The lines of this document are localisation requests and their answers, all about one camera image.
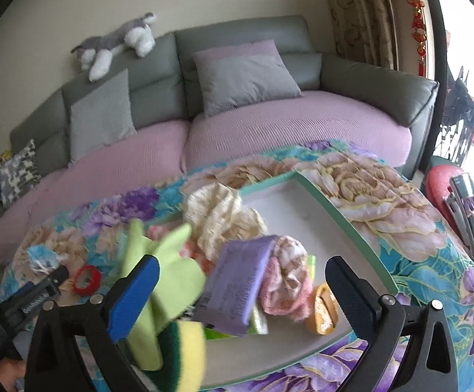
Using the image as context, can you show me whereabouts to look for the beige patterned curtain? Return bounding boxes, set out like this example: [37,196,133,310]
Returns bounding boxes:
[319,0,401,70]

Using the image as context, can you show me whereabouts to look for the grey sofa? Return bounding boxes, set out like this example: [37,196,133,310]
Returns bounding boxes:
[8,14,441,180]

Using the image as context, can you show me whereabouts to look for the red tape ring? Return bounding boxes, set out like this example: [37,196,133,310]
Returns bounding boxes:
[71,265,103,295]

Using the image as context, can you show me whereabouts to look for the beige mesh scrunchie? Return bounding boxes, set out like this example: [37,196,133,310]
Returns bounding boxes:
[183,182,269,262]

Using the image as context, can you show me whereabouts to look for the blue floral blanket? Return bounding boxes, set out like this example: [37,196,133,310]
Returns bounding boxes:
[0,139,474,392]

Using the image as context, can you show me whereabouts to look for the teal tray box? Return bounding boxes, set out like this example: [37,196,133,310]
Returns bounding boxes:
[149,171,399,390]

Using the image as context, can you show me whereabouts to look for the black white patterned cushion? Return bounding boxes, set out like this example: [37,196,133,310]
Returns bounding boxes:
[0,139,42,209]

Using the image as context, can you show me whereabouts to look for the lilac cushion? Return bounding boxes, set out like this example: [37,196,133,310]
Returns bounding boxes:
[191,40,282,70]

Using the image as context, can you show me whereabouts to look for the blue face mask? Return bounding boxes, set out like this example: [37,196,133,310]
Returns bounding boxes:
[25,245,64,276]

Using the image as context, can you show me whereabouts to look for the orange yellow small cloth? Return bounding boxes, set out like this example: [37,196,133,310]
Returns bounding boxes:
[306,283,340,334]

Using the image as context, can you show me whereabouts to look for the red plastic stool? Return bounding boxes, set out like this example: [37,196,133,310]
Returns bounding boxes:
[425,165,474,272]

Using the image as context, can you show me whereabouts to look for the grey white plush dog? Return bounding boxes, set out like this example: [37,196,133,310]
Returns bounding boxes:
[71,11,157,82]

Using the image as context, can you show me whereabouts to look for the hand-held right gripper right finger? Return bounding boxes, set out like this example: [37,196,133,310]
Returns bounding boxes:
[324,255,459,392]

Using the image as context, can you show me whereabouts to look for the grey cushion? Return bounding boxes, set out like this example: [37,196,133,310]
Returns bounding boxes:
[194,52,304,118]
[69,69,137,166]

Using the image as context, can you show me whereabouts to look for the purple packet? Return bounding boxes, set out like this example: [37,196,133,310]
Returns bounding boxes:
[190,235,278,337]

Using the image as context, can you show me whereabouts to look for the yellow green sponge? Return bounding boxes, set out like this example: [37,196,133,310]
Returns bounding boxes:
[155,320,207,392]

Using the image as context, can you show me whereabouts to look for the silver black device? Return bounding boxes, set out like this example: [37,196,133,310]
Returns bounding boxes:
[443,173,474,270]

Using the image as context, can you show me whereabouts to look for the red hanging decoration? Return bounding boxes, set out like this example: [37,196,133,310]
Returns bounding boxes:
[396,0,429,78]

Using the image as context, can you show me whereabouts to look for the clothes drying rack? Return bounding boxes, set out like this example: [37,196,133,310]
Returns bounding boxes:
[431,63,474,172]

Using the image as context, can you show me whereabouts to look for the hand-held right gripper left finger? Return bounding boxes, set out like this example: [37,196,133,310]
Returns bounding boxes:
[24,254,161,392]

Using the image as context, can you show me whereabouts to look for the yellow-green cloth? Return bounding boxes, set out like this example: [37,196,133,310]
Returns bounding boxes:
[120,217,207,370]

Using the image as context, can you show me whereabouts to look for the pink white striped towel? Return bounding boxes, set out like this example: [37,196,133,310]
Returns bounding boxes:
[259,236,315,319]

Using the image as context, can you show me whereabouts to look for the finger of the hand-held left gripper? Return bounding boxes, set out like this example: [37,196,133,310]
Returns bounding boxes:
[0,265,70,327]

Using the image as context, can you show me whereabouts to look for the pink sofa seat cover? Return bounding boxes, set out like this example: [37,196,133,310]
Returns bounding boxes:
[0,171,74,268]
[182,90,412,172]
[29,120,191,229]

